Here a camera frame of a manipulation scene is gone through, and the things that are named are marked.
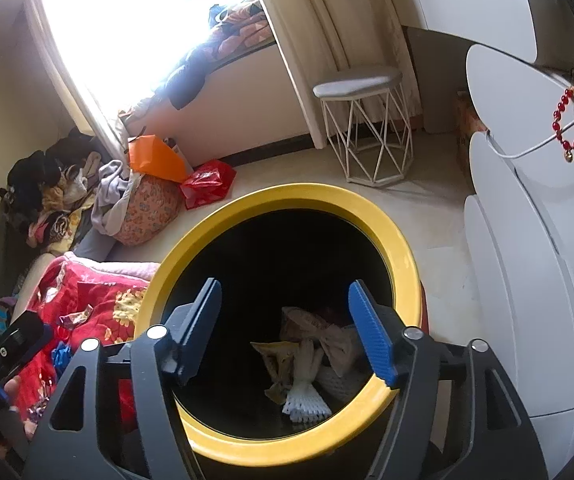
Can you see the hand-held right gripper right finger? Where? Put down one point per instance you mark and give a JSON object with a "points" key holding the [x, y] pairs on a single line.
{"points": [[372, 330]]}

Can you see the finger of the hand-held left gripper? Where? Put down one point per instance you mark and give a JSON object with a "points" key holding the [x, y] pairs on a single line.
{"points": [[14, 337]]}

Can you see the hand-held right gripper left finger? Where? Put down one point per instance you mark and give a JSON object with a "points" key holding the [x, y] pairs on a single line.
{"points": [[197, 330]]}

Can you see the white foam mesh sleeve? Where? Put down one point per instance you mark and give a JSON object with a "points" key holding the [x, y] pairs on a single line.
{"points": [[339, 382]]}

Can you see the silver snack wrapper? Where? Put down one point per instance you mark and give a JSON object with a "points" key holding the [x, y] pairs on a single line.
{"points": [[74, 317]]}

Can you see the yellow snack wrapper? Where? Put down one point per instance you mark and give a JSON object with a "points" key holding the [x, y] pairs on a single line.
{"points": [[277, 360]]}

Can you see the white fan-shaped foam net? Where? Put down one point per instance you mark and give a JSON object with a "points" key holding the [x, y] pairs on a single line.
{"points": [[302, 390]]}

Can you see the yellow-rimmed black trash bin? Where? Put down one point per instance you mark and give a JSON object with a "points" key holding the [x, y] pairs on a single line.
{"points": [[287, 196]]}

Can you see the person's left hand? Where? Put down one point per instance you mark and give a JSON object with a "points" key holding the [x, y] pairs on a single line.
{"points": [[13, 392]]}

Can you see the beige mattress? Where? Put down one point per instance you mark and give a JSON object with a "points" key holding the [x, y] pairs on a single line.
{"points": [[34, 272]]}

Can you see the red floral blanket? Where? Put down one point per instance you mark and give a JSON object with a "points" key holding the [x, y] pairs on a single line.
{"points": [[97, 285]]}

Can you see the floral fabric basket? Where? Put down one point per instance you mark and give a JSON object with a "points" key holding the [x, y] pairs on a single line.
{"points": [[149, 210]]}

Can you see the red plastic bag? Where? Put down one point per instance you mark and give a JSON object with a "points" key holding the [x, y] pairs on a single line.
{"points": [[207, 182]]}

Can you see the white scalloped cabinet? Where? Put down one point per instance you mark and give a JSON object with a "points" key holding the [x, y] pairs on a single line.
{"points": [[517, 260]]}

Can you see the pile of mixed clothes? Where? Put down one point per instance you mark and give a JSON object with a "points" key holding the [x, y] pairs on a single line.
{"points": [[32, 175]]}

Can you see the orange paper bag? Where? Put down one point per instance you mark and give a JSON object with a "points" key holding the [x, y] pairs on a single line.
{"points": [[154, 157]]}

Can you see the narrow beige curtain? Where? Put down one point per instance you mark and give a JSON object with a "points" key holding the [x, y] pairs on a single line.
{"points": [[109, 140]]}

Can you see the light clothes heap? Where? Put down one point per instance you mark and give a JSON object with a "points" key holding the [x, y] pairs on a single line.
{"points": [[139, 110]]}

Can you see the white window seat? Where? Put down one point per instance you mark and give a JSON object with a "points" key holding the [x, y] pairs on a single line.
{"points": [[257, 110]]}

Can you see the window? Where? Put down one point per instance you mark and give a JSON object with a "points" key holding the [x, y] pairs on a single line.
{"points": [[117, 35]]}

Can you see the wide beige curtain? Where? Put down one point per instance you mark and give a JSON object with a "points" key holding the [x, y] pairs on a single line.
{"points": [[327, 25]]}

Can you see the orange patterned quilt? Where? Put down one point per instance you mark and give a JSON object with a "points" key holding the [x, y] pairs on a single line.
{"points": [[244, 25]]}

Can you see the white dressing table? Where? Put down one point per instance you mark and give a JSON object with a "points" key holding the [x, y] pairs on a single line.
{"points": [[467, 0]]}

